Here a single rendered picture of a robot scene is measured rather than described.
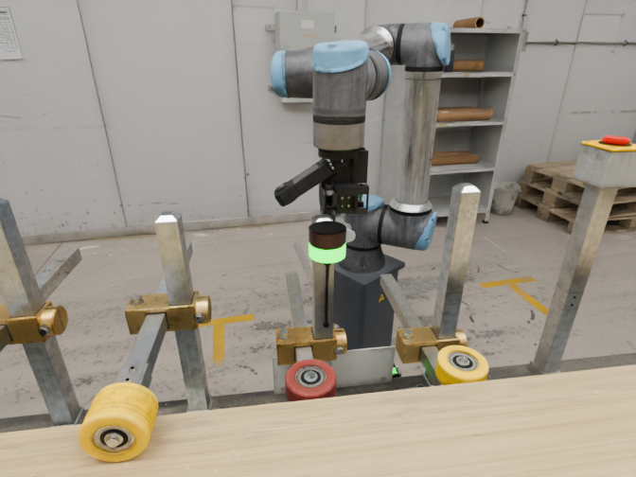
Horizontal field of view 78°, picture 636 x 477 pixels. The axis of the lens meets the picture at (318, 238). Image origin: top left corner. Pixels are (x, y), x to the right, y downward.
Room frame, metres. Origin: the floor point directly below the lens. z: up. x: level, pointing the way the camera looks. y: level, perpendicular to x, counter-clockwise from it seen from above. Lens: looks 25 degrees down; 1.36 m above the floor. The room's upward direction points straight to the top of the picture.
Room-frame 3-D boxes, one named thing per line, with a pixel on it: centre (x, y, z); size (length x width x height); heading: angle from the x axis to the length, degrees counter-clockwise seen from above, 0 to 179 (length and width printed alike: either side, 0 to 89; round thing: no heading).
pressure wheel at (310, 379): (0.47, 0.01, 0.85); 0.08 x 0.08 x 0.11
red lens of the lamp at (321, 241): (0.57, -0.01, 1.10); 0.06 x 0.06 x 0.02
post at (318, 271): (0.62, -0.01, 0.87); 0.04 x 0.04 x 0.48; 8
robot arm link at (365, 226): (1.41, -0.18, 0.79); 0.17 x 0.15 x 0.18; 65
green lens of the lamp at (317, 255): (0.57, -0.01, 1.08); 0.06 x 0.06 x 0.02
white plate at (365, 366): (0.65, -0.03, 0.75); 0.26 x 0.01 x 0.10; 98
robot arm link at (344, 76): (0.70, -0.04, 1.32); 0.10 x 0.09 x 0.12; 155
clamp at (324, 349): (0.61, 0.01, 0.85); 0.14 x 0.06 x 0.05; 98
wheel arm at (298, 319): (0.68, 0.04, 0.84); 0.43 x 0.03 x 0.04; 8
